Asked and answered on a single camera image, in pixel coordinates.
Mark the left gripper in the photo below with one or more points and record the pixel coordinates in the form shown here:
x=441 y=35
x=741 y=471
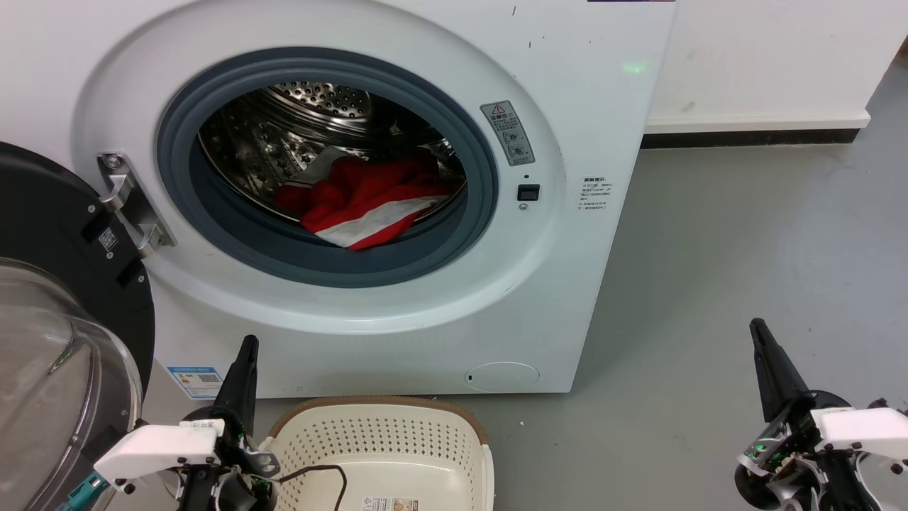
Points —
x=159 y=448

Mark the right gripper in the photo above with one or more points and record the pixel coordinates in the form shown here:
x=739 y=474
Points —
x=858 y=429

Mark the red and white garment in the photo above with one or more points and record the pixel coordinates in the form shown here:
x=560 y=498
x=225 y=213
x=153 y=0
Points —
x=362 y=195

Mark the cream perforated laundry basket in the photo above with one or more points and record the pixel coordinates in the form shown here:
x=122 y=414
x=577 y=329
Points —
x=397 y=440

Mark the stainless steel washing machine drum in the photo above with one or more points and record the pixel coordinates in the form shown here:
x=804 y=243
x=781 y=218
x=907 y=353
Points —
x=248 y=142

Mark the washing machine glass door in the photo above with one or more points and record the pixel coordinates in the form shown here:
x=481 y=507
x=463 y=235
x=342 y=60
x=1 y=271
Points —
x=42 y=213

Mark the blue energy label sticker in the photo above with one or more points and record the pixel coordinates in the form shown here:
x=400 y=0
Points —
x=195 y=382

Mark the grey rubber door gasket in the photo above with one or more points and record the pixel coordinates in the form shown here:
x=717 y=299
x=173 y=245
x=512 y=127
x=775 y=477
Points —
x=284 y=252

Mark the small QR code sticker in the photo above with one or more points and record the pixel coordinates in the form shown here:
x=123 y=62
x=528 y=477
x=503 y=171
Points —
x=108 y=239

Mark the metal door hinge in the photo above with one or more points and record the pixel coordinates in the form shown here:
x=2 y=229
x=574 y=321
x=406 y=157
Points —
x=131 y=202

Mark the white front-load washing machine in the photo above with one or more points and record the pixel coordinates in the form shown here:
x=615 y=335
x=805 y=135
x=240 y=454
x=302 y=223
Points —
x=567 y=284

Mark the black baseboard strip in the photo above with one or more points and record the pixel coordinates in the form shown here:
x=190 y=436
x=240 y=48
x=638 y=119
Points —
x=745 y=138

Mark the white text label sticker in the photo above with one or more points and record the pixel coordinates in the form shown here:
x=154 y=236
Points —
x=593 y=193

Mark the round white filter cover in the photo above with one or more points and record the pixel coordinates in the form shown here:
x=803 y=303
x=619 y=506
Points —
x=502 y=376

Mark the black door latch socket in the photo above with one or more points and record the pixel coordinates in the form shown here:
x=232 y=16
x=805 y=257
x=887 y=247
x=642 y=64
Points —
x=528 y=192

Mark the grey warning sticker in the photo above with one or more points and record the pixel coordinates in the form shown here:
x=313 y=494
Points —
x=508 y=133

